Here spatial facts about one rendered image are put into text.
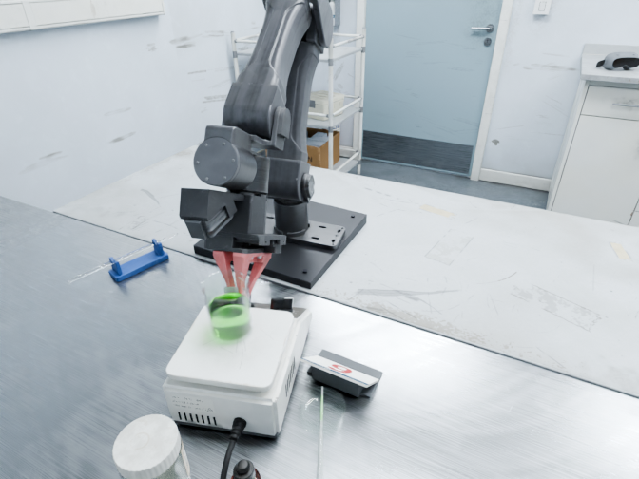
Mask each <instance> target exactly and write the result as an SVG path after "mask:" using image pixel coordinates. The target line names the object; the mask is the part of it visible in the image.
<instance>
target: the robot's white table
mask: <svg viewBox="0 0 639 479"><path fill-rule="evenodd" d="M197 148H198V145H193V146H190V147H189V148H187V149H185V150H183V151H181V152H179V153H176V154H174V155H172V156H170V157H168V158H166V159H163V160H161V161H159V162H157V163H154V164H152V165H150V166H148V167H146V168H144V169H142V170H140V171H137V172H135V173H133V174H131V175H129V176H127V177H124V178H122V179H120V180H118V181H117V182H113V183H111V184H109V185H107V186H105V187H103V188H100V189H98V190H96V191H94V192H92V193H90V194H87V195H85V196H83V197H82V198H80V199H78V200H76V201H72V202H70V203H68V204H66V205H64V206H61V207H59V208H57V209H55V210H53V211H52V212H53V213H56V214H59V215H62V216H65V217H68V218H71V219H75V220H79V221H82V222H85V223H88V224H91V225H95V226H98V227H101V228H104V229H106V230H109V231H112V232H116V233H119V234H122V235H125V236H128V237H131V238H134V239H137V240H142V241H145V242H148V243H152V239H156V240H161V239H163V238H165V237H167V236H170V235H172V234H174V233H178V236H176V237H174V238H171V239H168V240H166V241H163V242H161V244H162V246H163V248H166V249H169V250H172V251H175V252H179V253H182V254H185V255H188V256H191V257H193V258H196V259H202V260H205V261H208V262H211V263H214V264H217V262H216V260H214V259H211V258H208V257H205V256H201V255H198V254H195V252H194V247H193V245H194V244H195V243H197V242H198V241H199V240H201V239H193V238H191V236H190V234H189V232H188V230H187V227H186V225H185V223H184V220H181V219H180V217H179V211H180V197H181V188H198V189H211V190H218V191H223V192H226V188H221V187H217V186H212V185H208V184H206V183H204V182H202V181H201V180H200V179H199V178H198V176H197V175H196V173H195V170H194V165H193V159H194V154H195V152H196V150H197ZM309 174H311V175H313V177H314V180H315V186H314V189H315V194H314V195H313V197H312V199H311V200H310V201H315V202H319V203H323V204H327V205H331V206H336V207H339V208H343V209H347V210H351V211H355V212H359V213H363V214H367V223H366V224H365V225H364V226H363V227H362V229H361V230H360V231H359V232H358V234H357V235H356V236H355V237H354V238H353V240H352V241H351V242H350V243H349V244H348V245H347V247H346V248H345V249H344V250H343V251H342V253H341V254H340V255H339V256H338V258H337V259H336V260H335V261H334V262H333V264H332V265H331V266H330V267H329V268H328V269H327V271H326V272H325V273H324V274H323V275H322V277H321V278H320V279H319V280H318V282H317V283H316V284H315V285H314V286H313V288H312V289H311V290H310V289H307V288H304V287H301V286H299V285H295V284H292V283H289V282H286V281H283V280H279V279H276V278H271V277H269V276H265V275H262V274H261V275H260V276H259V278H262V279H265V280H268V281H271V282H274V283H277V284H279V285H283V286H286V287H289V288H292V289H295V290H298V291H301V292H304V293H307V294H310V295H313V296H316V297H321V298H325V299H328V300H331V301H334V302H336V303H339V304H342V305H346V306H349V307H352V308H355V309H358V310H361V311H363V312H367V313H370V314H373V315H376V316H381V317H384V318H388V319H391V320H393V321H396V322H399V323H402V324H405V325H408V326H412V327H415V328H418V329H420V330H423V331H426V332H429V333H433V334H436V335H441V336H444V337H447V338H450V339H453V340H456V341H459V342H462V343H465V344H468V345H471V346H475V347H477V348H480V349H483V350H486V351H489V352H492V353H496V354H501V355H504V356H506V357H509V358H512V359H516V360H519V361H522V362H525V363H528V364H531V365H534V366H537V367H540V368H543V369H546V370H549V371H552V372H555V373H559V374H563V375H566V376H569V377H572V378H575V379H579V380H582V381H585V382H588V383H591V384H593V385H596V386H600V387H603V388H606V389H609V390H612V391H615V392H618V393H623V394H626V395H629V396H632V397H635V398H638V399H639V227H633V226H628V225H624V224H618V223H613V222H608V221H602V220H594V219H588V218H583V217H578V216H573V215H568V214H563V213H557V212H553V211H548V210H542V209H537V208H532V207H527V206H522V205H517V204H511V203H506V202H501V201H491V200H486V199H481V198H477V197H471V196H466V195H461V194H456V193H451V192H446V191H440V190H435V189H431V188H425V187H420V186H415V185H410V184H404V183H399V182H390V181H385V180H380V179H375V178H370V177H364V176H360V175H354V174H349V173H344V172H338V171H334V170H329V169H323V168H318V167H314V166H310V172H309Z"/></svg>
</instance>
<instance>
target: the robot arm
mask: <svg viewBox="0 0 639 479"><path fill-rule="evenodd" d="M262 2H263V5H264V8H265V16H264V21H263V24H262V27H261V32H260V34H259V37H258V40H257V43H256V45H255V47H254V50H253V52H252V55H251V57H250V59H249V61H248V63H247V64H246V66H245V68H244V69H243V71H242V72H241V73H240V74H239V76H238V78H237V81H236V83H234V82H232V85H231V88H230V89H229V92H228V95H227V97H226V100H225V103H224V106H223V121H222V125H207V126H206V128H205V133H204V141H203V142H202V143H201V144H200V145H199V146H198V148H197V150H196V152H195V154H194V159H193V165H194V170H195V173H196V175H197V176H198V178H199V179H200V180H201V181H202V182H204V183H206V184H208V185H212V186H217V187H221V188H226V192H223V191H218V190H211V189H198V188H181V197H180V211H179V217H180V219H181V220H184V223H185V225H186V227H187V230H188V232H189V234H190V236H191V238H193V239H202V240H204V248H205V249H213V257H214V259H215V260H216V262H217V265H218V267H220V266H226V265H230V262H231V261H233V263H234V266H237V267H240V268H242V269H243V270H244V271H245V272H246V274H247V272H248V268H249V264H250V262H254V265H253V268H252V271H251V273H250V276H249V280H250V283H249V294H250V295H251V292H252V290H253V288H254V286H255V283H256V281H257V279H258V278H259V276H260V275H261V272H262V271H263V269H264V267H265V266H266V264H267V263H268V261H269V260H270V259H271V254H272V253H281V246H282V245H285V243H286V242H287V241H288V242H293V243H297V244H302V245H307V246H312V247H317V248H321V249H326V250H331V251H333V250H336V249H337V248H338V247H339V244H340V242H341V241H342V239H343V237H344V235H345V227H343V226H338V225H333V224H328V223H322V222H317V221H311V220H309V219H308V210H307V203H309V202H310V200H311V199H312V197H313V195H314V194H315V189H314V186H315V180H314V177H313V175H311V174H309V172H310V164H309V163H307V160H308V153H307V146H306V129H307V120H308V112H309V104H310V96H311V88H312V83H313V79H314V75H315V71H316V68H317V65H318V63H319V61H320V55H321V54H323V52H324V47H329V46H330V45H331V42H332V37H333V27H334V19H333V11H332V8H331V6H330V3H329V1H328V0H262ZM309 3H311V4H312V5H313V6H310V4H309ZM251 148H259V149H267V155H266V157H264V156H263V155H261V154H259V153H256V152H255V151H253V150H251ZM267 199H274V210H275V214H270V213H266V209H267Z"/></svg>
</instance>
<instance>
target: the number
mask: <svg viewBox="0 0 639 479"><path fill-rule="evenodd" d="M305 359H308V360H310V361H313V362H315V363H318V364H320V365H322V366H324V367H327V368H329V369H332V370H334V371H337V372H339V373H342V374H346V375H348V376H351V377H353V378H355V379H357V380H360V381H362V382H365V383H368V382H371V381H373V380H375V379H374V378H373V377H370V376H368V375H365V374H361V373H358V372H356V371H353V370H351V369H348V368H346V367H343V366H341V365H339V364H336V363H334V362H331V361H329V360H326V359H324V358H321V357H319V356H314V357H308V358H305Z"/></svg>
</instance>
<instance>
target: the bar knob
mask: <svg viewBox="0 0 639 479"><path fill-rule="evenodd" d="M292 307H293V298H292V297H275V298H271V305H270V310H277V311H286V312H290V313H292V312H293V309H292Z"/></svg>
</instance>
